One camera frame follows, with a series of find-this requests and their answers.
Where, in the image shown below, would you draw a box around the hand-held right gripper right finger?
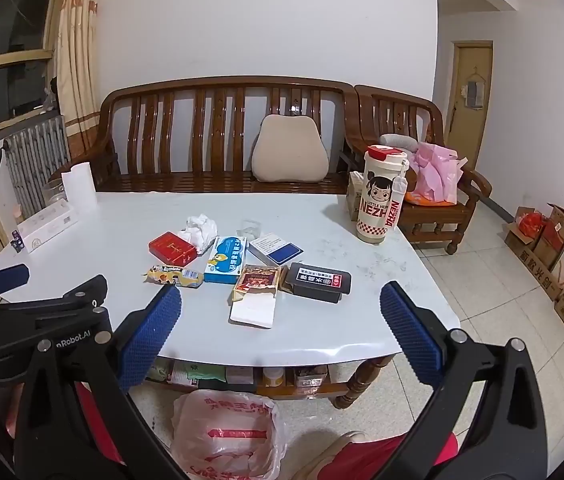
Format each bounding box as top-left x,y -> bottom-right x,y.
377,281 -> 550,480

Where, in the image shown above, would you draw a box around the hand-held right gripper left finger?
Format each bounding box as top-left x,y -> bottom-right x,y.
14,284 -> 190,480

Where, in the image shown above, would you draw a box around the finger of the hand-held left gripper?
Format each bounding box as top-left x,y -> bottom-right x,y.
0,263 -> 31,298
0,274 -> 109,318

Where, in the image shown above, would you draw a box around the yellow snack bar wrapper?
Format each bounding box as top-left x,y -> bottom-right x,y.
143,265 -> 205,289

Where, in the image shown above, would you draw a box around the red cigarette box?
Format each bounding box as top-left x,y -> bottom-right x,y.
148,231 -> 199,267

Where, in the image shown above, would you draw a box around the black box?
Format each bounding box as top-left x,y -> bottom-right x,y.
282,261 -> 353,304

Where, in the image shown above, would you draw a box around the white tissue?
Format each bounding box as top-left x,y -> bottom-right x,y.
180,214 -> 219,256

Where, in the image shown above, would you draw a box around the red gold patterned box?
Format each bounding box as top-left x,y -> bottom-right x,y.
228,264 -> 283,330

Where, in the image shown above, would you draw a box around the white red print plastic bag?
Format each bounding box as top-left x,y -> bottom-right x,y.
171,389 -> 283,480

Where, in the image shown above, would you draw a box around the white blue cigarette box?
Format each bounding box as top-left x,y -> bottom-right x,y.
248,232 -> 304,266

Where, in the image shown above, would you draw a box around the green box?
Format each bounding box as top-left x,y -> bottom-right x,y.
169,360 -> 227,388

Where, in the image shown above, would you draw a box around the long white box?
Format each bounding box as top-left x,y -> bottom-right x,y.
14,199 -> 80,253

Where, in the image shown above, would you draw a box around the white top wooden coffee table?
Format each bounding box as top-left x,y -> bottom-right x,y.
0,191 -> 463,411

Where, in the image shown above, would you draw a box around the clear glass jar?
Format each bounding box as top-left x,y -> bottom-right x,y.
42,178 -> 70,211

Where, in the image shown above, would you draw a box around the small white red box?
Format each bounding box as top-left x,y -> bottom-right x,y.
225,366 -> 257,386

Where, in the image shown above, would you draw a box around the blue white medicine box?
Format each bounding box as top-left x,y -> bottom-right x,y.
204,236 -> 250,286

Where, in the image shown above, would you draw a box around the dark patterned box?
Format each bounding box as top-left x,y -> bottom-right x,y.
293,366 -> 330,388

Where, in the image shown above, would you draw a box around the brown wooden armchair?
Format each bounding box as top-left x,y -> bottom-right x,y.
354,85 -> 493,256

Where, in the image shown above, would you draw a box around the grey ribbed radiator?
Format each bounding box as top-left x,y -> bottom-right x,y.
2,115 -> 72,218

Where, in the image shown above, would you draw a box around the person's red pants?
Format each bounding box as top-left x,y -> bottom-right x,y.
0,380 -> 460,480

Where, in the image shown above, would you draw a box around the open cardboard box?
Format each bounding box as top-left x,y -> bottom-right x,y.
504,206 -> 550,253

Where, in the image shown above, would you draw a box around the clear plastic wrapper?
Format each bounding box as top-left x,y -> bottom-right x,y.
238,219 -> 263,241

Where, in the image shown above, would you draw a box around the tan printed carton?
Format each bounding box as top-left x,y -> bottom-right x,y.
346,170 -> 369,223

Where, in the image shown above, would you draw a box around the pink plastic bag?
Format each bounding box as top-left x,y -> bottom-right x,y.
404,141 -> 469,205

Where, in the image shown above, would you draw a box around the tall cardboard box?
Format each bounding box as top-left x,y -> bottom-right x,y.
532,203 -> 564,271

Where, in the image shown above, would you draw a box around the grey pillow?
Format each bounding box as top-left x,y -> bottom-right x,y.
379,133 -> 420,153

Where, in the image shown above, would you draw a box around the yellow wooden door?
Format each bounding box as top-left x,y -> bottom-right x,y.
449,40 -> 494,161

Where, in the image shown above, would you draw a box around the beige back cushion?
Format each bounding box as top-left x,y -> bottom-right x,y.
251,114 -> 330,184

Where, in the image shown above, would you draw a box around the beige curtain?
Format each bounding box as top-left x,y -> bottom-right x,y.
44,0 -> 105,171

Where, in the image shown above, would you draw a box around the grey door hanging organizer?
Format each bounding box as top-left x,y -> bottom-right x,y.
464,77 -> 485,110

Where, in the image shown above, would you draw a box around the cream framed window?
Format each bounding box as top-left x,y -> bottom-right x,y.
0,0 -> 87,146

